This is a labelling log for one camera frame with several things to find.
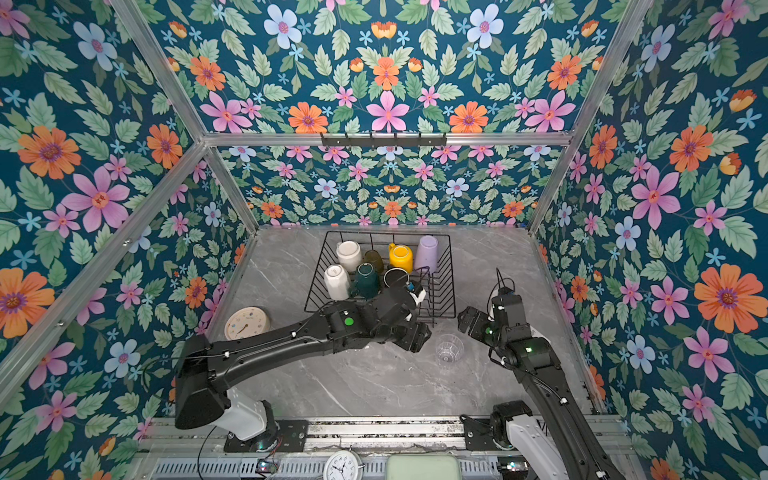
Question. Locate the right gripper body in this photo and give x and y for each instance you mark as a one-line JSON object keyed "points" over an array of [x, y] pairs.
{"points": [[483, 329]]}

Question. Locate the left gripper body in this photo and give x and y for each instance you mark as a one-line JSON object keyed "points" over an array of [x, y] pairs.
{"points": [[409, 330]]}

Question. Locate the clear glass cup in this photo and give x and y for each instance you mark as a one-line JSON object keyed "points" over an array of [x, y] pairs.
{"points": [[449, 349]]}

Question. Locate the black mug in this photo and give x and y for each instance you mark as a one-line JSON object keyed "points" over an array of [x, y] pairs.
{"points": [[396, 278]]}

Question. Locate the white mug green handle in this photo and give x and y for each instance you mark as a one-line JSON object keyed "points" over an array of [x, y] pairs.
{"points": [[366, 282]]}

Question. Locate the yellow mug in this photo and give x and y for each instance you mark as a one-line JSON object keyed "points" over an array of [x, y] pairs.
{"points": [[401, 256]]}

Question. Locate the lavender plastic cup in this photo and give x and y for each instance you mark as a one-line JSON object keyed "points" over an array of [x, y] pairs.
{"points": [[426, 257]]}

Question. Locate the olive green glass cup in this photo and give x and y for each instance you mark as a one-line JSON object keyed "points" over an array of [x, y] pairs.
{"points": [[375, 259]]}

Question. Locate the cream white mug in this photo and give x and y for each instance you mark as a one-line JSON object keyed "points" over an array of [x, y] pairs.
{"points": [[337, 282]]}

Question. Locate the red interior white mug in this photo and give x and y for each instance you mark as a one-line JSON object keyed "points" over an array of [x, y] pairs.
{"points": [[349, 254]]}

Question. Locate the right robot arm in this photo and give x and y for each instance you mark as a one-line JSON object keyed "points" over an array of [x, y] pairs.
{"points": [[568, 448]]}

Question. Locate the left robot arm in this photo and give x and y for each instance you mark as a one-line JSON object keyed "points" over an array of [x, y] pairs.
{"points": [[208, 374]]}

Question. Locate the pale green sponge pad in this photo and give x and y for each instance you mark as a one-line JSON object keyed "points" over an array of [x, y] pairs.
{"points": [[422, 467]]}

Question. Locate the white analog clock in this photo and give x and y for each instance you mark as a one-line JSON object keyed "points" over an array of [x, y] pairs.
{"points": [[343, 465]]}

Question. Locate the round beige kitchen timer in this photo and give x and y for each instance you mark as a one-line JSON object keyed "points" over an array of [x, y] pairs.
{"points": [[247, 322]]}

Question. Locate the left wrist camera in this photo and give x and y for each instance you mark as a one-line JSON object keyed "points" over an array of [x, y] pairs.
{"points": [[417, 292]]}

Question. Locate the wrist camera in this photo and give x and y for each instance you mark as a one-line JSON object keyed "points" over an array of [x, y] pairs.
{"points": [[417, 292], [502, 298]]}

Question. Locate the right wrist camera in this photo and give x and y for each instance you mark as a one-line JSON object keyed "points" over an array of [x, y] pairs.
{"points": [[502, 298]]}

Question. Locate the black wire dish rack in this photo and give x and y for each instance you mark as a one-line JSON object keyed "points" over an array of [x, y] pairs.
{"points": [[440, 300]]}

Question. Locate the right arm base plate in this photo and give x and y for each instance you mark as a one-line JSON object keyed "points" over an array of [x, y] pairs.
{"points": [[481, 434]]}

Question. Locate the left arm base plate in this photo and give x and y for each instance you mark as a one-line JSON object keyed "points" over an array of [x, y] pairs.
{"points": [[286, 436]]}

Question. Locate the wall hook rail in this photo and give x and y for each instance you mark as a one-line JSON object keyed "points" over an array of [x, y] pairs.
{"points": [[371, 140]]}

